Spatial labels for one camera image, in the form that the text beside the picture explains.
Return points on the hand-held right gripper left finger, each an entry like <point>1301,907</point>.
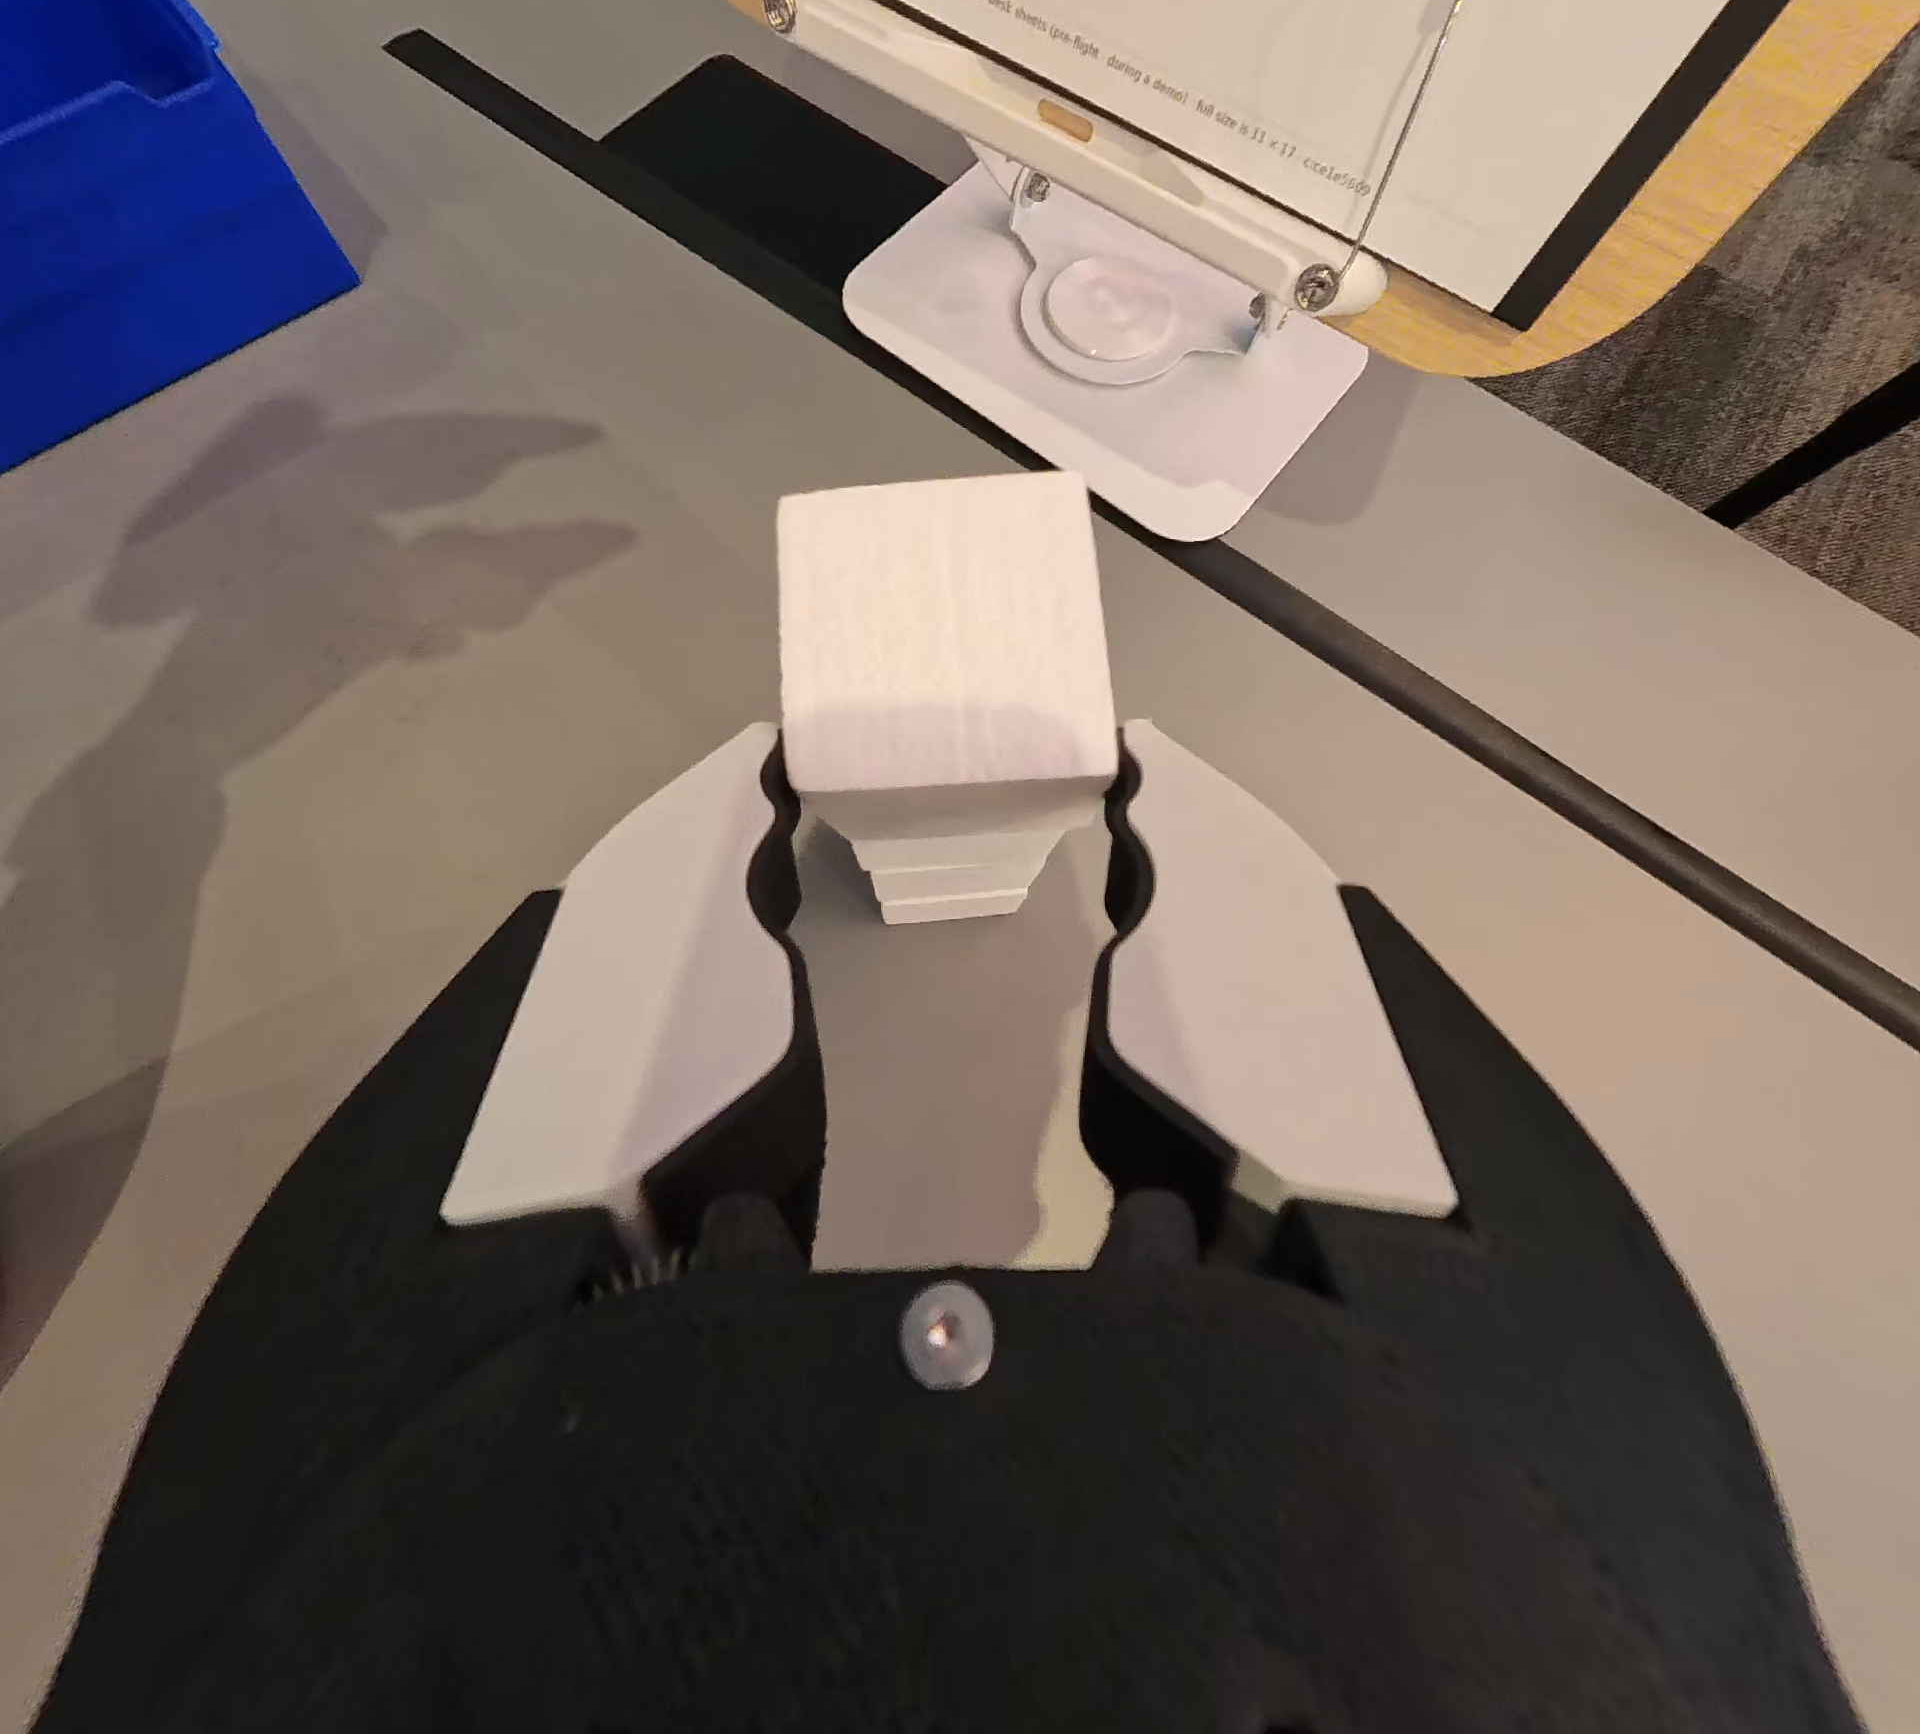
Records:
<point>630,1015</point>

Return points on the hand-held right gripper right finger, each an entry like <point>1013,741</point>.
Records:
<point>1275,1015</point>

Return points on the wooden board document stand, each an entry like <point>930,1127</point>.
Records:
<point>930,309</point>

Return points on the black desk leg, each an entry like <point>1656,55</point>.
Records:
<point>1815,444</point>

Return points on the blue plastic bin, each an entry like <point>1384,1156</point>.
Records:
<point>120,188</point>

